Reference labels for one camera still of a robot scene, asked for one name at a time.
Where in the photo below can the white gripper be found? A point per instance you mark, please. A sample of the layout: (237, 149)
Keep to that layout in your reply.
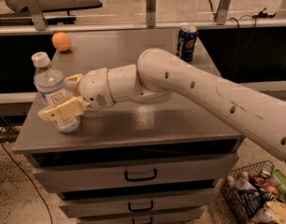
(94, 89)

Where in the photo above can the dark bench in background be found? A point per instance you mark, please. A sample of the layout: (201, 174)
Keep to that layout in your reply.
(21, 15)

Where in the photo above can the top grey drawer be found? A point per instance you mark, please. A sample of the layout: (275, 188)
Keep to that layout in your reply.
(141, 173)

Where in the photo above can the red snack bag in basket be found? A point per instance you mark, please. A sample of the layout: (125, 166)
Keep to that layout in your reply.
(264, 184)

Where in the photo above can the blue soda can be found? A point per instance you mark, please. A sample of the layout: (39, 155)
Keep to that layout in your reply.
(186, 40)

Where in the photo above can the right metal bracket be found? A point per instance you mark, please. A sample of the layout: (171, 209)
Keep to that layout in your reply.
(222, 11)

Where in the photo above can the orange fruit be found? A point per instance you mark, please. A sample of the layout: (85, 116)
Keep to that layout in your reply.
(61, 41)

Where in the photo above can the black wire basket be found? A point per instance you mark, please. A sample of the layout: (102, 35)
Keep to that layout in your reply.
(231, 194)

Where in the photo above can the clear plastic water bottle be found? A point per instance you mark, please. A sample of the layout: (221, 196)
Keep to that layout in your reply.
(52, 88)

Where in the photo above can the middle metal bracket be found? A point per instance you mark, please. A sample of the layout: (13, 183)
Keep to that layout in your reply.
(150, 13)

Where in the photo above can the grey drawer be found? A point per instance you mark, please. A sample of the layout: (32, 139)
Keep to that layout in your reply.
(141, 173)
(139, 203)
(160, 217)

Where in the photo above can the left metal bracket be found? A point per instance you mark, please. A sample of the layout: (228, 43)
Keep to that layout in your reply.
(36, 14)

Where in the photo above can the small bottle in basket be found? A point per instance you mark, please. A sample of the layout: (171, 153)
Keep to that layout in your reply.
(243, 183)

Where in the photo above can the metal bracket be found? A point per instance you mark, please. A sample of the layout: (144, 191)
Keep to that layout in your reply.
(36, 14)
(222, 11)
(150, 13)

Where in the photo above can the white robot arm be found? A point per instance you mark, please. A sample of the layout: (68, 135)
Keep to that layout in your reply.
(259, 117)

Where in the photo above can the bottom grey drawer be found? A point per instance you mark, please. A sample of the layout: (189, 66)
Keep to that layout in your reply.
(160, 217)

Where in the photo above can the green package in basket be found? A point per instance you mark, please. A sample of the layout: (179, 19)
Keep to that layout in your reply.
(278, 179)

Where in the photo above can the middle grey drawer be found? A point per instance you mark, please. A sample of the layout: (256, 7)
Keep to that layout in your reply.
(139, 203)

